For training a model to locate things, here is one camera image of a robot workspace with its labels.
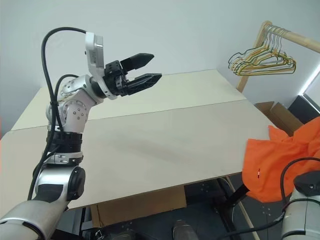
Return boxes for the orange shorts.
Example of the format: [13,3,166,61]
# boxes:
[241,117,320,203]

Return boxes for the dark green wire hanger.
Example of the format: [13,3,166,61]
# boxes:
[227,24,288,73]

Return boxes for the open cardboard box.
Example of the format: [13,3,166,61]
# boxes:
[254,101,307,137]

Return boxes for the white window frame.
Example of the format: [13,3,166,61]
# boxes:
[298,62,320,112]

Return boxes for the flat brown cardboard box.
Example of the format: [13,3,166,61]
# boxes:
[89,186,188,227]

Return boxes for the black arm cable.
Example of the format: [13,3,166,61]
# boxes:
[26,26,88,201]
[217,156,320,240]

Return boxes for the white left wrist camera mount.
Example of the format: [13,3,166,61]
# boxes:
[84,31,118,101]

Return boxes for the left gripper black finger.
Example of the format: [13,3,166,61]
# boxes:
[119,52,155,72]
[126,73,163,96]

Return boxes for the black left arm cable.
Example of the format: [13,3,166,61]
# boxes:
[26,26,88,201]

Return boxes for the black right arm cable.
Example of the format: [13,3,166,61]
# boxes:
[217,156,320,240]

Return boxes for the bunch of wire hangers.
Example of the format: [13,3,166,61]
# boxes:
[231,26,292,76]

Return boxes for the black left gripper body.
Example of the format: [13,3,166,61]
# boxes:
[103,60,134,98]

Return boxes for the wooden clothes rack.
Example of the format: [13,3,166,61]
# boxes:
[226,21,320,240]

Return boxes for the dark rounded shape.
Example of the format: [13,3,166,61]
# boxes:
[172,219,198,240]

